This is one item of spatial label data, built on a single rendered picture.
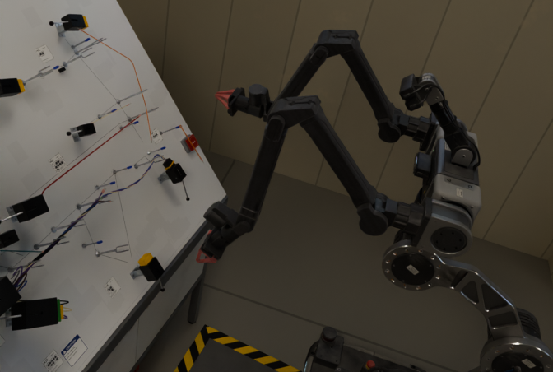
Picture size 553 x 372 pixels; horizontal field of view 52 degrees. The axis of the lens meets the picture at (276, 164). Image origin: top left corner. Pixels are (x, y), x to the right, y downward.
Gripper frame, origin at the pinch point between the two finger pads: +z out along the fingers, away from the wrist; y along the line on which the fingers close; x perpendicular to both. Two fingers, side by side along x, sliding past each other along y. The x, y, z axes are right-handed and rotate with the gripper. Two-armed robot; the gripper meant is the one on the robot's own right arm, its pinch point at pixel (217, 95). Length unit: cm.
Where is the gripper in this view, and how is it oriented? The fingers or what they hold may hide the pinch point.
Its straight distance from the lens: 218.3
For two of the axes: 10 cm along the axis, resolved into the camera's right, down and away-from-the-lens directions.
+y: -4.5, 7.0, -5.5
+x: 0.3, 6.3, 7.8
